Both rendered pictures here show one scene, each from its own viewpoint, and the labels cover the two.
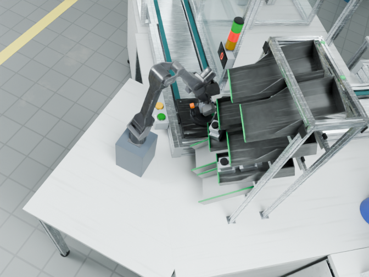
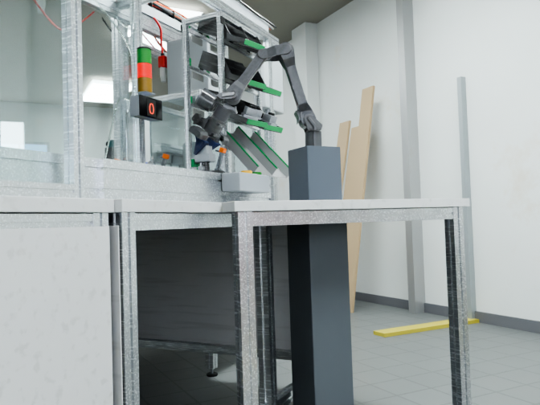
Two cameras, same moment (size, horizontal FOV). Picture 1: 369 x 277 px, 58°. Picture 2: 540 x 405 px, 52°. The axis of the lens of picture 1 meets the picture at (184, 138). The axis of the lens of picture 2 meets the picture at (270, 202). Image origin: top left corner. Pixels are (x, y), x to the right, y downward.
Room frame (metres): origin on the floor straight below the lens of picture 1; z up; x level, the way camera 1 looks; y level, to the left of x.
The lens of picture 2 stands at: (2.13, 1.66, 0.80)
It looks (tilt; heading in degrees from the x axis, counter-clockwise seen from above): 2 degrees up; 231
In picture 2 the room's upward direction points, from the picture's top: 2 degrees counter-clockwise
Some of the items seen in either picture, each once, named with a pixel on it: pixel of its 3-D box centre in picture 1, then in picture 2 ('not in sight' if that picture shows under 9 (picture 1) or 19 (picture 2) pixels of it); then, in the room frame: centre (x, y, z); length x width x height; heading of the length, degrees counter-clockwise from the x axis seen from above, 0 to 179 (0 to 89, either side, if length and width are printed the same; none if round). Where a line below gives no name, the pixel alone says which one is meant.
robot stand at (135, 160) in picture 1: (136, 150); (314, 176); (0.75, 0.20, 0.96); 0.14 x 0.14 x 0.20; 78
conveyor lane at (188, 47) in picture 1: (193, 79); not in sight; (1.33, 0.05, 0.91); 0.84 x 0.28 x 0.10; 25
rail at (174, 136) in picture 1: (164, 83); (199, 186); (1.24, 0.20, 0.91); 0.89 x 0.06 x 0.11; 25
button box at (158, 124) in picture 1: (158, 109); (246, 182); (1.04, 0.17, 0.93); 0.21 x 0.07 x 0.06; 25
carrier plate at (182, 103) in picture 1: (202, 116); not in sight; (1.05, -0.06, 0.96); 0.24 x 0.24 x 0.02; 25
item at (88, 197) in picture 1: (144, 166); (308, 208); (0.74, 0.15, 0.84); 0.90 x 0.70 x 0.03; 168
